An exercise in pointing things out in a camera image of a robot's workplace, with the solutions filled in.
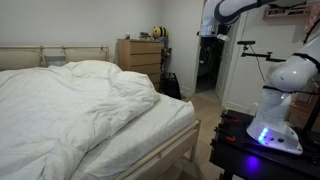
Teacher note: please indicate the white duvet blanket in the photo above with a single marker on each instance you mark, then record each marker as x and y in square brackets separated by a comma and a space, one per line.
[51, 117]

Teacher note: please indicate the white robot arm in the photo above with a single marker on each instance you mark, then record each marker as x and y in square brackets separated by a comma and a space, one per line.
[268, 127]

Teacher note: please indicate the wooden chest of drawers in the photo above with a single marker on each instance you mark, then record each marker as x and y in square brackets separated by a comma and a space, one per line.
[141, 56]

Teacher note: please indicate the yellow black bee plush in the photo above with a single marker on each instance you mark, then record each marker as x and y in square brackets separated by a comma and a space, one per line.
[160, 31]

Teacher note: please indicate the white door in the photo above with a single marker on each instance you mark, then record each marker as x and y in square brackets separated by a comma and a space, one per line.
[226, 58]

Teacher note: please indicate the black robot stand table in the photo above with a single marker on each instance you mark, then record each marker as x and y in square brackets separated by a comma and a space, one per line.
[237, 153]

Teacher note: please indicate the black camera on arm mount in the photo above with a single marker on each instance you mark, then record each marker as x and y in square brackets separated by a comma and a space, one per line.
[248, 45]

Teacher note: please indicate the light wooden bed frame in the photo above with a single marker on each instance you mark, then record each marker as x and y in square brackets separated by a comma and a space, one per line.
[148, 167]

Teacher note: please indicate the wooden wall shelf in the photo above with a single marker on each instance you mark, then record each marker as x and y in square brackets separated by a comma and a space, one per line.
[294, 11]

